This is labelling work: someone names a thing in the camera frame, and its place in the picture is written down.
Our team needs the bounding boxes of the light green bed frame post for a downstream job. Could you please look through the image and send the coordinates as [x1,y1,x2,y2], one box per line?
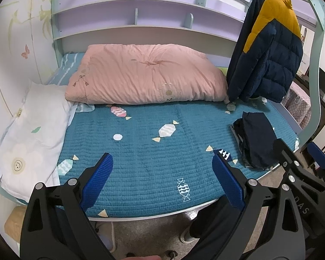
[298,0,325,147]

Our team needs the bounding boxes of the teal quilted bed mat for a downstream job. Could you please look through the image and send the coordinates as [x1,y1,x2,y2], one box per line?
[58,100,298,218]

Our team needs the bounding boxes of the pink patterned cloth cover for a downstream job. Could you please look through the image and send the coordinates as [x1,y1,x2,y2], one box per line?
[281,82,311,129]

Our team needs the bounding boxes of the striped light blue pillow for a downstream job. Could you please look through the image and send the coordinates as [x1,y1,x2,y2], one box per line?
[46,52,95,113]

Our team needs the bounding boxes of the black monitor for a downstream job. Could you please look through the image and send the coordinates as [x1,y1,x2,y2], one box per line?
[319,68,325,94]

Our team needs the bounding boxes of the navy and yellow puffer jacket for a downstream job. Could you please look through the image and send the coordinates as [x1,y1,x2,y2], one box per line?
[227,0,303,103]

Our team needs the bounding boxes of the cardboard box on floor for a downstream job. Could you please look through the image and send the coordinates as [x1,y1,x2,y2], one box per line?
[4,206,27,243]

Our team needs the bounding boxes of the pink duvet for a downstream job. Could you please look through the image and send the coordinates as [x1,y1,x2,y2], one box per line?
[65,44,228,105]

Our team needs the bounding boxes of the dark navy garment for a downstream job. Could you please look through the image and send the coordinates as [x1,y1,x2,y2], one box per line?
[231,112,278,171]

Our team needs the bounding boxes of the lilac bed shelf headboard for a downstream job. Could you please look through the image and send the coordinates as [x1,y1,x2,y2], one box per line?
[8,0,319,60]

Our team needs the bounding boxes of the person leg dark trousers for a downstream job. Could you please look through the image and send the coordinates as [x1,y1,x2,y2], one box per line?
[184,195,242,259]

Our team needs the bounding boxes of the beige slipper shoe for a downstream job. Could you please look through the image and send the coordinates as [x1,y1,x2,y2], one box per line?
[179,227,198,244]

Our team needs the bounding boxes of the white pillow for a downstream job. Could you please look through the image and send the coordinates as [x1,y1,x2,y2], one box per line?
[0,83,76,201]

